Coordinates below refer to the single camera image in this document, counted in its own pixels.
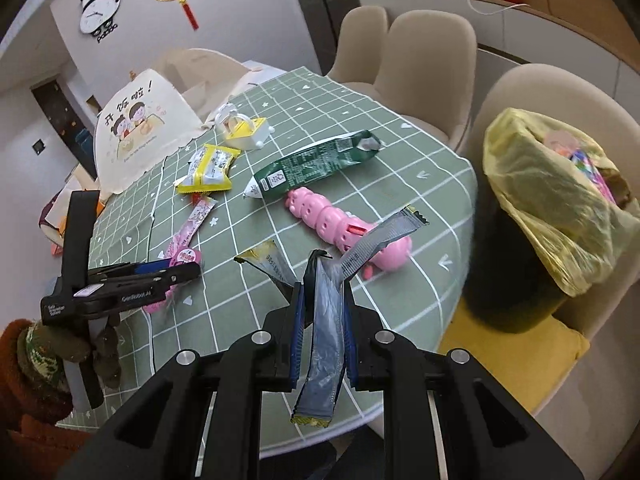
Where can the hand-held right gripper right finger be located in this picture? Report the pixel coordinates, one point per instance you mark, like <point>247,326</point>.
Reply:
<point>350,340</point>

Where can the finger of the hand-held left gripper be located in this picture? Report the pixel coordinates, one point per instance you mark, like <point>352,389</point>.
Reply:
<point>160,265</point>
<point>185,274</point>

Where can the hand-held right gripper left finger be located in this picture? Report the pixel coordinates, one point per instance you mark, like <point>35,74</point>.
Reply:
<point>297,330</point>

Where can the pink round-label candy wrapper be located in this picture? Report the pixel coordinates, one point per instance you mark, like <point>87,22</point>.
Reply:
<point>186,256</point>

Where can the silver yellow-edged wrapper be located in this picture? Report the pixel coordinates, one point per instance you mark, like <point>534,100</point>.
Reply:
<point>327,340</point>

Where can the black trash bin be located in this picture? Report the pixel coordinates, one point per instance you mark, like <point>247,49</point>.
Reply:
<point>500,280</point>

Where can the yellow plastic bin bag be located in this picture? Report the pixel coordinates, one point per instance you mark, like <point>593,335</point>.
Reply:
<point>540,200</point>

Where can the person's left hand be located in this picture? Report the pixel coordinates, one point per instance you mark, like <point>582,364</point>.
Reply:
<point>55,345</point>

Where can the pale pink strip wrapper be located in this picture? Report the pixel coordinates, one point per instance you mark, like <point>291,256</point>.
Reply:
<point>192,220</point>

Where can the yellow snack packet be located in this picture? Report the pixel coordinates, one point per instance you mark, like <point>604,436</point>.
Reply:
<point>210,170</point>

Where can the pink caterpillar toy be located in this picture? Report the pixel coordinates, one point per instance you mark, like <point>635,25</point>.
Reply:
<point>320,215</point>

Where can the cream printed food cover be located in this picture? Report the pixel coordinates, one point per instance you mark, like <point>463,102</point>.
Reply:
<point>145,135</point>

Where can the dark wooden door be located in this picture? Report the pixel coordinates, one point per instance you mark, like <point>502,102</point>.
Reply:
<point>55,115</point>

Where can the yellow cushion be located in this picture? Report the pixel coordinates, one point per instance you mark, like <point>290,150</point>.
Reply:
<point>500,355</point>

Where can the green foil wrapper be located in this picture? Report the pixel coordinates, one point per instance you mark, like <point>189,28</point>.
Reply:
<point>310,160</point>

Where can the green checkered tablecloth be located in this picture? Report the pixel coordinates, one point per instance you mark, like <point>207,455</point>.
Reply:
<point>300,125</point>

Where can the person's orange red clothing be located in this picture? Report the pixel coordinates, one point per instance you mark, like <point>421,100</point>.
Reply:
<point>45,442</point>

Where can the beige upholstered chair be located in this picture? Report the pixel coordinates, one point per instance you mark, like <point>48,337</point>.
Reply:
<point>360,40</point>
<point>425,60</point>
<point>520,90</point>

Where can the dark glass door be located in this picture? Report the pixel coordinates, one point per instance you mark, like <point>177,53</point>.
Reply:
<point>320,10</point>

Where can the white cabinet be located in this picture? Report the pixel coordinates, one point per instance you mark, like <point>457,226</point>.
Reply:
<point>550,35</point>

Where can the wall switch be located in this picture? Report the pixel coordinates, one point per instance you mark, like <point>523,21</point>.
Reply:
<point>37,147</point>

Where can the panda wall clock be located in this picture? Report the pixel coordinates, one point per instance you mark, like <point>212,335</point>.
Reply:
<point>97,12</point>

